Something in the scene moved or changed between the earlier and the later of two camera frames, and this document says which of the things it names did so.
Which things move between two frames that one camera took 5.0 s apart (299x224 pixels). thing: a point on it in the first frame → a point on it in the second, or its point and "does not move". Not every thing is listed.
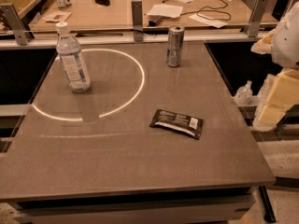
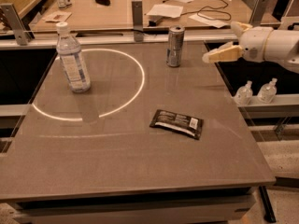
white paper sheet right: x=209 y=21 does not move
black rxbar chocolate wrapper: x=177 y=122 does not move
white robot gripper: x=287 y=42 → x=252 y=43
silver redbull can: x=175 y=45 does not move
